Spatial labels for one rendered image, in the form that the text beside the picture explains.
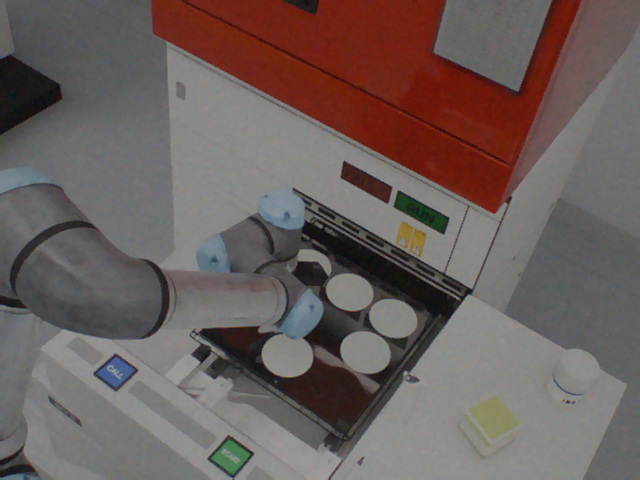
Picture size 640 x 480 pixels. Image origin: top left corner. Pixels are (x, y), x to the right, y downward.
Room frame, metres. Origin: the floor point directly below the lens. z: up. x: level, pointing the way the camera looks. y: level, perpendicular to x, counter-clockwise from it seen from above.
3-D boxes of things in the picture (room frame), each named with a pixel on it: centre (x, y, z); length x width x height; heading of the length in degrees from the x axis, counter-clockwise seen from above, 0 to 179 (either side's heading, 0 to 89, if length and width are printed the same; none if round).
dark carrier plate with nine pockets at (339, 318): (0.94, -0.03, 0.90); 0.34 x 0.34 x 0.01; 62
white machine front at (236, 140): (1.22, 0.03, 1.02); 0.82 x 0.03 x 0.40; 62
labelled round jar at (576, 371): (0.82, -0.49, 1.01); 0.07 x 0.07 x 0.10
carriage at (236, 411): (0.69, 0.08, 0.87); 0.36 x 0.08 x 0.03; 62
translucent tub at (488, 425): (0.70, -0.34, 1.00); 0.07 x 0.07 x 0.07; 39
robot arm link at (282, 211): (0.89, 0.07, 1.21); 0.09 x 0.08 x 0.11; 140
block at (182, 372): (0.77, 0.22, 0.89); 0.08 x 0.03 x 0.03; 152
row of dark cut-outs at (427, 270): (1.13, -0.12, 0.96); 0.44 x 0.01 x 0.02; 62
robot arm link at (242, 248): (0.80, 0.12, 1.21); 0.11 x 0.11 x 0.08; 50
